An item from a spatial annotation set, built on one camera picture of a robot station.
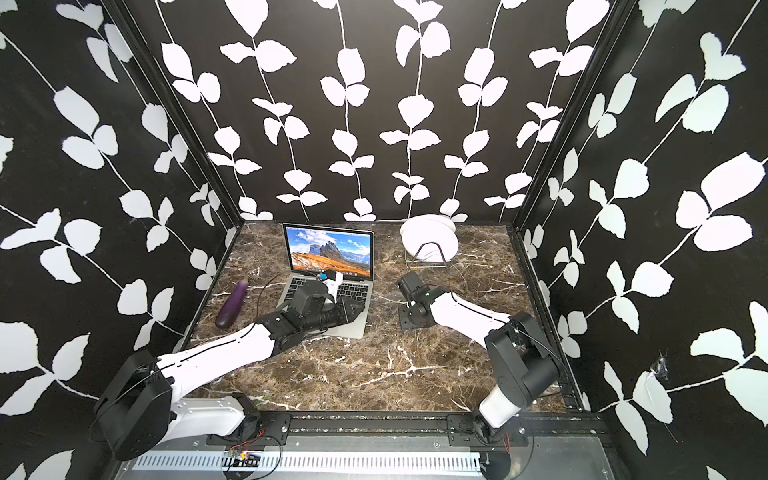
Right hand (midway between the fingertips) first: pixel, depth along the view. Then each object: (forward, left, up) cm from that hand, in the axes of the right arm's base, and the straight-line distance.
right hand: (406, 314), depth 91 cm
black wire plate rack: (+21, -3, -2) cm, 21 cm away
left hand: (-3, +11, +12) cm, 16 cm away
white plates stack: (+21, -8, +11) cm, 26 cm away
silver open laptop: (+19, +31, +8) cm, 37 cm away
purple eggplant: (+3, +56, -1) cm, 56 cm away
